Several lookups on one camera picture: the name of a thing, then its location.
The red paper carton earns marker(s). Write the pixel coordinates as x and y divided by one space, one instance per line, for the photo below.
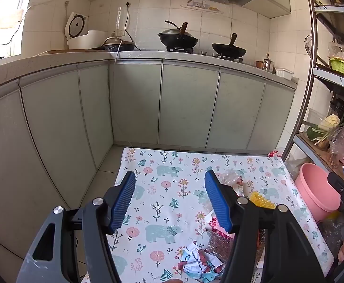
216 225

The pale yellow cabbage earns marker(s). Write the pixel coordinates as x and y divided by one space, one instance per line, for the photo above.
331 122

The steel kettle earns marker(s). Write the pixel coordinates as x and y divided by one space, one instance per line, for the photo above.
268 64

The lidded black wok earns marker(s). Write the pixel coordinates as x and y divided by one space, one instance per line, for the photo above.
177 37

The gas stove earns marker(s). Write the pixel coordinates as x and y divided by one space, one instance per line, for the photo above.
189 50

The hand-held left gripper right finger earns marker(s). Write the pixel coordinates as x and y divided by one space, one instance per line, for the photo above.
217 203

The kitchen counter cabinets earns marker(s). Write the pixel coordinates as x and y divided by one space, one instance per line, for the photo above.
136 100

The white rice cooker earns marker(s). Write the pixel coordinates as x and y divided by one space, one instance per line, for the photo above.
83 39

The floral bear print tablecloth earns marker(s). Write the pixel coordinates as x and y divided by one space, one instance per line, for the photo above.
166 206

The metal shelf rack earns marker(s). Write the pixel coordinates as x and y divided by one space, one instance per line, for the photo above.
312 50

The pink plastic bucket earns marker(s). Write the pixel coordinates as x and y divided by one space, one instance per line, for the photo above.
316 191

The red white plastic bag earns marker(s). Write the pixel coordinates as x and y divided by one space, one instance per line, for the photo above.
275 154

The clear plastic wrapper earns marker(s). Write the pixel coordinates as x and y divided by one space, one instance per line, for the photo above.
231 178

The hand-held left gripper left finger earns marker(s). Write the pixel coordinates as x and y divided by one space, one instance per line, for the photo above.
124 203

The colourful paper wrapper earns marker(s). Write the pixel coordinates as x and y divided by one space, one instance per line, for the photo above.
195 259

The silver scouring pad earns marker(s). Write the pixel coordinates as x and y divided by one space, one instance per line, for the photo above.
217 247

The black blender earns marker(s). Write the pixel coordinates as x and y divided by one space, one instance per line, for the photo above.
338 107

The open black wok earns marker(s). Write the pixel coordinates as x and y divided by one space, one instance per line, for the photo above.
228 50

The window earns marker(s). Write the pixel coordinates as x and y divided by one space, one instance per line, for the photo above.
3 11

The white plastic container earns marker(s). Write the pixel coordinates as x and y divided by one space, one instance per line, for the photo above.
284 73

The green onions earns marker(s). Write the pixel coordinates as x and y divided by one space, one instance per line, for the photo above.
326 134

